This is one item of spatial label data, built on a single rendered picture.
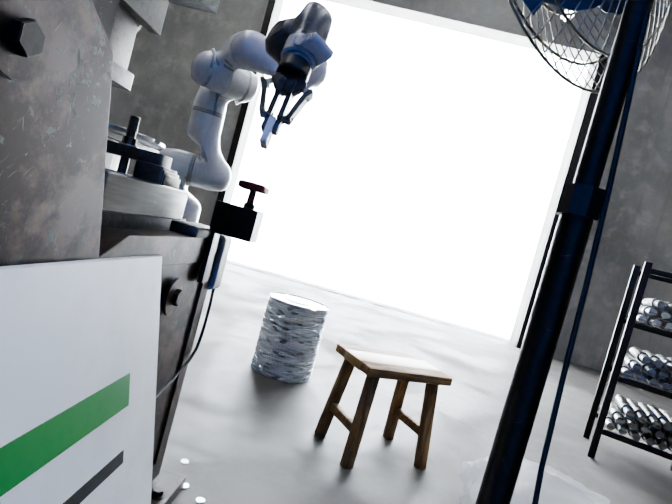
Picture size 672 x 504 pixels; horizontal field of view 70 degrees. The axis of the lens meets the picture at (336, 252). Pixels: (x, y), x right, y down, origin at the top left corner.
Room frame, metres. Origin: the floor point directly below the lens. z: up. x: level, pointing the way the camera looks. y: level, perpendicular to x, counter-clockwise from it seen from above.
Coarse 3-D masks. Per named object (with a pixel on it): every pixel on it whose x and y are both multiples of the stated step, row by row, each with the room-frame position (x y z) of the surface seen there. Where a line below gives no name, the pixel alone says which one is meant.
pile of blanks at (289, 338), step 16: (272, 304) 2.18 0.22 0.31; (272, 320) 2.13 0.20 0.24; (288, 320) 2.09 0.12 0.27; (304, 320) 2.10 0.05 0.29; (320, 320) 2.15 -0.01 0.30; (272, 336) 2.11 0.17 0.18; (288, 336) 2.09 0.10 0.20; (304, 336) 2.14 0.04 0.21; (320, 336) 2.20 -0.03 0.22; (256, 352) 2.17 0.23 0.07; (272, 352) 2.12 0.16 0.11; (288, 352) 2.09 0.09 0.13; (304, 352) 2.12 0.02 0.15; (256, 368) 2.14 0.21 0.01; (272, 368) 2.10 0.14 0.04; (288, 368) 2.09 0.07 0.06; (304, 368) 2.14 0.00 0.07
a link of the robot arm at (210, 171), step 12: (192, 120) 1.59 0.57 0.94; (204, 120) 1.58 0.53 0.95; (216, 120) 1.60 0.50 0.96; (192, 132) 1.59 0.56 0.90; (204, 132) 1.59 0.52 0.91; (216, 132) 1.61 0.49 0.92; (204, 144) 1.59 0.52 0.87; (216, 144) 1.62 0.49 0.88; (204, 156) 1.60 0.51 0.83; (216, 156) 1.62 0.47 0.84; (204, 168) 1.60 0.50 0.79; (216, 168) 1.61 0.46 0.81; (228, 168) 1.65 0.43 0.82; (192, 180) 1.61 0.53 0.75; (204, 180) 1.61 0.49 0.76; (216, 180) 1.62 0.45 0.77; (228, 180) 1.64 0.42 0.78
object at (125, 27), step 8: (120, 8) 0.86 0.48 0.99; (120, 16) 0.86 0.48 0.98; (128, 16) 0.88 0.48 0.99; (120, 24) 0.87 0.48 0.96; (128, 24) 0.89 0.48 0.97; (136, 24) 0.91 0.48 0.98; (112, 32) 0.85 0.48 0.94; (120, 32) 0.87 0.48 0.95; (128, 32) 0.90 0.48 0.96; (136, 32) 0.93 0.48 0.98; (112, 40) 0.86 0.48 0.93; (120, 40) 0.88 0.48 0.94; (128, 40) 0.90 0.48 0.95; (112, 48) 0.86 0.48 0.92; (120, 48) 0.88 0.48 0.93; (128, 48) 0.91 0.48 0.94; (120, 56) 0.89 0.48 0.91; (128, 56) 0.91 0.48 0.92; (120, 64) 0.90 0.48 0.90
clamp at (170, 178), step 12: (132, 120) 0.83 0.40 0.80; (132, 132) 0.83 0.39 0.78; (108, 144) 0.82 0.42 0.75; (120, 144) 0.81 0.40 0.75; (132, 144) 0.83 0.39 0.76; (132, 156) 0.81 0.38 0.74; (144, 156) 0.81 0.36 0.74; (156, 156) 0.81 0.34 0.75; (120, 168) 0.83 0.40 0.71; (144, 168) 0.80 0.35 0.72; (156, 168) 0.80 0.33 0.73; (168, 168) 0.84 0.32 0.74; (156, 180) 0.80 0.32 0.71; (168, 180) 0.81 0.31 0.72
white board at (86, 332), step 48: (0, 288) 0.45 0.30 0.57; (48, 288) 0.52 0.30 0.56; (96, 288) 0.62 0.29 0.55; (144, 288) 0.75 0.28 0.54; (0, 336) 0.45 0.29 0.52; (48, 336) 0.52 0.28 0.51; (96, 336) 0.62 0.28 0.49; (144, 336) 0.76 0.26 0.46; (0, 384) 0.45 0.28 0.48; (48, 384) 0.52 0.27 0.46; (96, 384) 0.62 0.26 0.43; (144, 384) 0.77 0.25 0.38; (0, 432) 0.45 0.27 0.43; (48, 432) 0.53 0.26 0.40; (96, 432) 0.63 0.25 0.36; (144, 432) 0.78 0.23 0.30; (0, 480) 0.46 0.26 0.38; (48, 480) 0.53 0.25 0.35; (96, 480) 0.63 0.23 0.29; (144, 480) 0.78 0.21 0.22
